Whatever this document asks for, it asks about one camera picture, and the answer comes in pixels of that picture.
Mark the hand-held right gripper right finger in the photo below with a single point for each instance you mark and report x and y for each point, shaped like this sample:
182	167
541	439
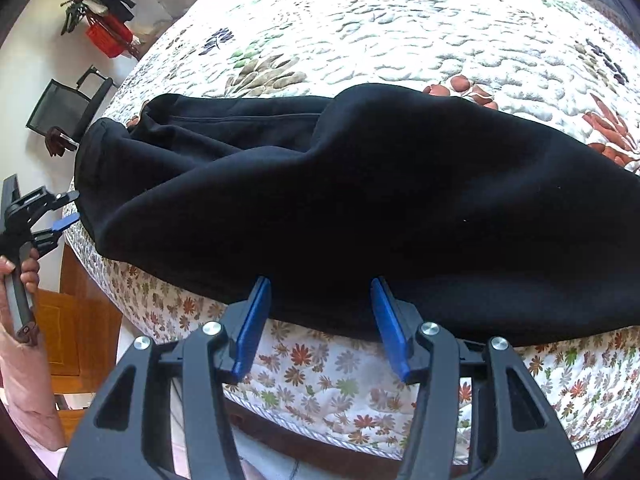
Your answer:
387	325

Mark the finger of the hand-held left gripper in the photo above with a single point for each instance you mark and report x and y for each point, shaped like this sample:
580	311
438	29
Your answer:
65	222
47	200

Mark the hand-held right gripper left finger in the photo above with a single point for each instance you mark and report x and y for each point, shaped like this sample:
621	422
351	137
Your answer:
252	325

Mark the black pants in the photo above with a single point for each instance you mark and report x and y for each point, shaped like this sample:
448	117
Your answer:
350	200

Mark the person's left hand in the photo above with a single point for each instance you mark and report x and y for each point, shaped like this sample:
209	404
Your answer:
29	272

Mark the wooden cabinet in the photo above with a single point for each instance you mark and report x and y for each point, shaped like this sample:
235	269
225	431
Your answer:
75	330

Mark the black mesh office chair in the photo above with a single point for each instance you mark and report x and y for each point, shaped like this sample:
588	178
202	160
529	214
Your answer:
60	105

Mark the wooden coat rack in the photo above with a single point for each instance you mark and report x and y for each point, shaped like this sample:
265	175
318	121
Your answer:
131	46

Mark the red bag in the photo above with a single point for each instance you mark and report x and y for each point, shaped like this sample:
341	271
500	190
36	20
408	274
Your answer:
107	35

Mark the floral quilted bedspread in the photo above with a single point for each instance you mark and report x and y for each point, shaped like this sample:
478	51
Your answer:
380	25

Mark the dark wooden bed frame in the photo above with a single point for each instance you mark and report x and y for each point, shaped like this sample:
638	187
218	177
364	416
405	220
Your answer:
310	435

